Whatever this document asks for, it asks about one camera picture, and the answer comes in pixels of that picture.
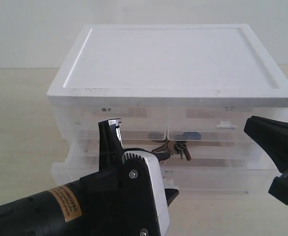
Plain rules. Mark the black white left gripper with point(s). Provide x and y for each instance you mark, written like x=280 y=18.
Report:
x=127 y=196

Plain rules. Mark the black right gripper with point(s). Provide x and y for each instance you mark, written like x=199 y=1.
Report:
x=272 y=137

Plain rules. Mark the key bunch with blue fob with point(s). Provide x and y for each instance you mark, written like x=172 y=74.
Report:
x=178 y=145

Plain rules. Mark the wide clear drawer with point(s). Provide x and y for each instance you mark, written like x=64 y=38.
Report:
x=84 y=153
x=218 y=177

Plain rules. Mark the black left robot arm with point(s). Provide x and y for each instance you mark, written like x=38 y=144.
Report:
x=60 y=211

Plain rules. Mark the top left small drawer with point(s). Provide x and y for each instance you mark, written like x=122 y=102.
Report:
x=137 y=123

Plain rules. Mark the small drawer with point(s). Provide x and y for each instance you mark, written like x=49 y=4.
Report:
x=210 y=124
x=137 y=123

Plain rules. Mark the top right small drawer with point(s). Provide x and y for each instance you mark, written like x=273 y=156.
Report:
x=210 y=124

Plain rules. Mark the white translucent drawer cabinet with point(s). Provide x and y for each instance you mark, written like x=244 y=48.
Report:
x=171 y=66

